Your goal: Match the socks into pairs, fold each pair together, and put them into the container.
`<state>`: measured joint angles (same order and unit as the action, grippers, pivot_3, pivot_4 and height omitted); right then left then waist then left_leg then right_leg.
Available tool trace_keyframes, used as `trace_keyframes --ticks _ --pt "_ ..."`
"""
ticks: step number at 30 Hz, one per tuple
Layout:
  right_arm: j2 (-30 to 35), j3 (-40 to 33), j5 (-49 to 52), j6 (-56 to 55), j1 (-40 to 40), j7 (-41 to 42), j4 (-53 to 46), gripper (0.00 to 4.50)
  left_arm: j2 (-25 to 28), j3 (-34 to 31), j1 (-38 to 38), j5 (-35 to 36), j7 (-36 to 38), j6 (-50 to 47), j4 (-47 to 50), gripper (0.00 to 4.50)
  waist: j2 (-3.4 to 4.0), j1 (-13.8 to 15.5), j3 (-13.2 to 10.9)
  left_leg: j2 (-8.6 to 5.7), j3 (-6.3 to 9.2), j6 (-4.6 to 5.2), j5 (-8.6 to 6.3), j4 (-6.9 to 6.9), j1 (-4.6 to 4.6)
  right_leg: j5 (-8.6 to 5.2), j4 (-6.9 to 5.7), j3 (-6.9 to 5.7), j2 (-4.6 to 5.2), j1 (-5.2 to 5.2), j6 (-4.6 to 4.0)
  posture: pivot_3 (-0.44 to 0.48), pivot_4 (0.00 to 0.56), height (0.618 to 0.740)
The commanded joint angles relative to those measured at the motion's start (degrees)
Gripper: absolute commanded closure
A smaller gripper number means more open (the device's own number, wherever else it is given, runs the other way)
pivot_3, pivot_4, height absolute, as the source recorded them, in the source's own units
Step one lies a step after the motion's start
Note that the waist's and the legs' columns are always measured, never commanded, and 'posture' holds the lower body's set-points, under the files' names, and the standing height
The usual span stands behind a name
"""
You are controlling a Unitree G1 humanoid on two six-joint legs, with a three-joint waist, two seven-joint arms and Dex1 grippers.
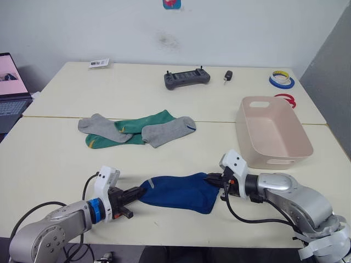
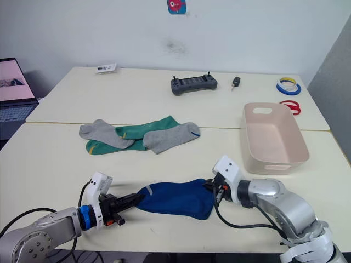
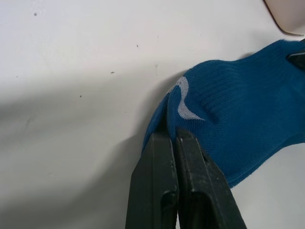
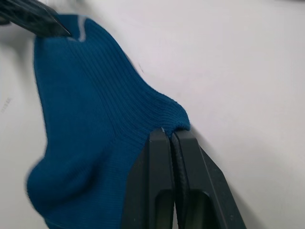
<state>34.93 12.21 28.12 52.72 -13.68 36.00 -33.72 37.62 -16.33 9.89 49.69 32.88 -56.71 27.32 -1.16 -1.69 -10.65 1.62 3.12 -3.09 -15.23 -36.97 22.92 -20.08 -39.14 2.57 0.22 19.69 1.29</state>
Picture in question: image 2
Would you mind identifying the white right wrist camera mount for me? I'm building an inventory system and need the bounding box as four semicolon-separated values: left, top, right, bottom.
212;155;245;204

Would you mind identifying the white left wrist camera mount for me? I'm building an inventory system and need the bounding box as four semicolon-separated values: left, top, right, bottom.
86;171;114;228

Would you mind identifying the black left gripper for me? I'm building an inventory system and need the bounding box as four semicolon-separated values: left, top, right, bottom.
99;193;144;227

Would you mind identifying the yellow and white tape roll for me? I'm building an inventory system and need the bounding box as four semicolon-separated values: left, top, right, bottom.
279;77;299;90

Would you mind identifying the blue tape roll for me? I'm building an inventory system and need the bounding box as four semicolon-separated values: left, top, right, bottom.
276;81;302;96

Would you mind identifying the dark blue sock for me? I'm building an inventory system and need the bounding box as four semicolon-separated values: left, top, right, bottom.
136;178;216;221

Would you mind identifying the grey sock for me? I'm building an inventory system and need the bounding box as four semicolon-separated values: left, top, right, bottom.
143;122;201;155
78;118;135;149

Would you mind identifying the grey handheld controller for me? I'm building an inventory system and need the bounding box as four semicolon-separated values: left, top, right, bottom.
171;71;218;96

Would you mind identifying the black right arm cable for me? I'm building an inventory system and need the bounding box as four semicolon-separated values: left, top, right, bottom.
213;191;288;239

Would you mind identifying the pink plastic container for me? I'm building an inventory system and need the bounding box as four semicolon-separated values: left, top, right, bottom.
240;102;310;176

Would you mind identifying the open laptop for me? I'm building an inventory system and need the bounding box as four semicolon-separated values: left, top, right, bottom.
0;57;39;141

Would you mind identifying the blue cartoon wall sticker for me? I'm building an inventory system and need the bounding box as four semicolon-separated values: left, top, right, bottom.
167;0;188;15

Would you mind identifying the white printed card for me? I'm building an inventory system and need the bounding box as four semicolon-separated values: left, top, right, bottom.
95;62;117;75

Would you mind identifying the grey partition panel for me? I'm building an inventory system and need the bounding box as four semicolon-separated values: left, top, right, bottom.
307;15;351;168

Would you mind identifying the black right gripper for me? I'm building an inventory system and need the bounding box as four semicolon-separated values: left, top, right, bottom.
203;172;231;206

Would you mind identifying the green sock yellow stripe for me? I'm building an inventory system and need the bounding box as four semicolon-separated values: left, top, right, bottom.
115;115;181;140
85;138;149;156

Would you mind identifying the black car key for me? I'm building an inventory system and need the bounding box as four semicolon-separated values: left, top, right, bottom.
230;76;242;92

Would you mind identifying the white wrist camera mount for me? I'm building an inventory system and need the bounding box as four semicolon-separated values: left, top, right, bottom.
86;171;114;228
212;155;245;204

